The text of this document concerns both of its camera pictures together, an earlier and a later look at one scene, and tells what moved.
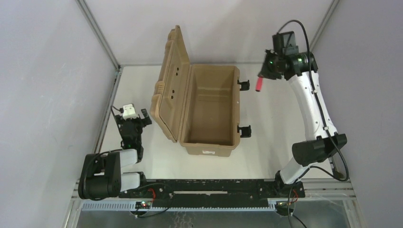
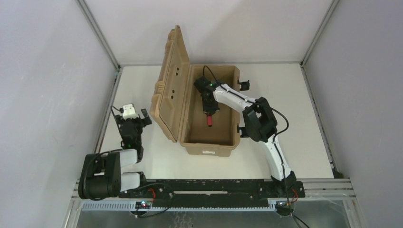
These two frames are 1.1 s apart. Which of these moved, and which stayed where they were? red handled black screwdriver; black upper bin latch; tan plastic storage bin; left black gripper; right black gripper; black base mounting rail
Moved: red handled black screwdriver; right black gripper
Stayed: black upper bin latch; black base mounting rail; left black gripper; tan plastic storage bin
